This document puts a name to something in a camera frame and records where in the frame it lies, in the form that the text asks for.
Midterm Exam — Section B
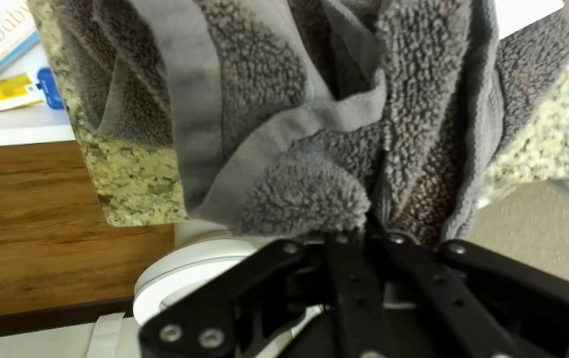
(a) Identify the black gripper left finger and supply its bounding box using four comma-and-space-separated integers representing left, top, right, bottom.
138, 227, 384, 358

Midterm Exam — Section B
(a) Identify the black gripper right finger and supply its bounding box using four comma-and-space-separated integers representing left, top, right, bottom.
370, 229, 569, 358

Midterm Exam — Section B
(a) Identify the grey terry towel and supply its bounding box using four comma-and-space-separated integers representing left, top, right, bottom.
50, 0, 569, 247

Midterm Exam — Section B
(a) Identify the white open drawer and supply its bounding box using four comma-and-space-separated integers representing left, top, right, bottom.
0, 0, 80, 153

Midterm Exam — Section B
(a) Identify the small blue capped tube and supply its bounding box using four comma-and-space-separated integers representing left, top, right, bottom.
0, 64, 66, 116

